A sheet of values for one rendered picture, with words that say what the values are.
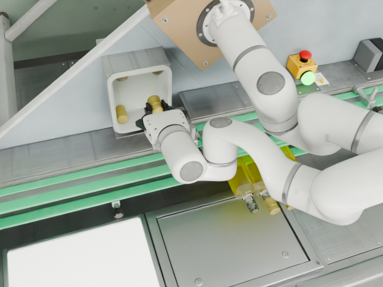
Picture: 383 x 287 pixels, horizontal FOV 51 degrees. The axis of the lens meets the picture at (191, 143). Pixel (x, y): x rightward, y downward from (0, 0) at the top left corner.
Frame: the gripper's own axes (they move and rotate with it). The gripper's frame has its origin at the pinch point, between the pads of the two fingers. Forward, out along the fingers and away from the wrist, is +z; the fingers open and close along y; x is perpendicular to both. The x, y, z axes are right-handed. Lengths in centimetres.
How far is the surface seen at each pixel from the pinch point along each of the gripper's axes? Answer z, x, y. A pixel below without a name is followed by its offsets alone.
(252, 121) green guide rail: 4.6, -13.4, 30.0
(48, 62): 96, -18, -29
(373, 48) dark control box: 13, -1, 78
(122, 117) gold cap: 13.5, -7.9, -8.0
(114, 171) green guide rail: 7.2, -21.7, -13.7
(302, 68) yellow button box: 11, -3, 50
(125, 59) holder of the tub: 11.5, 10.3, -4.5
